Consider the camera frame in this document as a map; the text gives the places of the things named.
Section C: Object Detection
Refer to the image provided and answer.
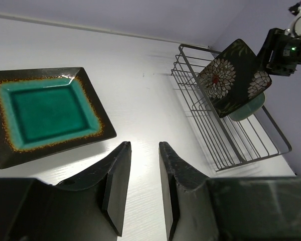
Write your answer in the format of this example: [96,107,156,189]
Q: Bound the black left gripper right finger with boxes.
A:
[159,142,301,240]

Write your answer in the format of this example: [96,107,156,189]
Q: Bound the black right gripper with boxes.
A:
[256,28,301,76]

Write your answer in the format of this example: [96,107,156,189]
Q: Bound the wire dish rack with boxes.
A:
[171,44,292,172]

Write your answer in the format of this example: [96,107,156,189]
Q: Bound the teal square plate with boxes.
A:
[0,67,117,169]

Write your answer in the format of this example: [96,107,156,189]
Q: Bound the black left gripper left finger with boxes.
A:
[0,142,131,240]

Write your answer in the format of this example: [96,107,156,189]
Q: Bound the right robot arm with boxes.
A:
[254,28,301,76]

